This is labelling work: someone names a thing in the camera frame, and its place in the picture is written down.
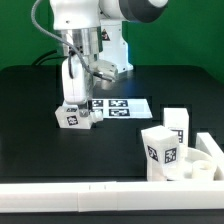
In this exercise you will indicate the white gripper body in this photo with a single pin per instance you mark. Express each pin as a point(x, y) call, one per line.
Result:
point(78, 83)

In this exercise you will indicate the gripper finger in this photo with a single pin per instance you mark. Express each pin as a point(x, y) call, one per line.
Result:
point(84, 109)

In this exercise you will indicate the white round stool seat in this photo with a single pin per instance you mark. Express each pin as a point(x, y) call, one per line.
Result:
point(195, 165)

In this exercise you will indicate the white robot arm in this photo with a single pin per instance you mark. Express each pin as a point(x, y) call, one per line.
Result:
point(78, 25)

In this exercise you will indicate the paper sheet with markers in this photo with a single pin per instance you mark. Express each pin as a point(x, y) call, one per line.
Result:
point(123, 108)

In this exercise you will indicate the white front barrier rail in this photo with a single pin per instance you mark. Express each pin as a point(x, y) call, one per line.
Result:
point(111, 196)

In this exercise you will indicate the white barrier rail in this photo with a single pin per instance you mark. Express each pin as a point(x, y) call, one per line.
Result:
point(111, 196)
point(207, 144)

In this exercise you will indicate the white right barrier rail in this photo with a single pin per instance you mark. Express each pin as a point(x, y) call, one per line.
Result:
point(207, 144)

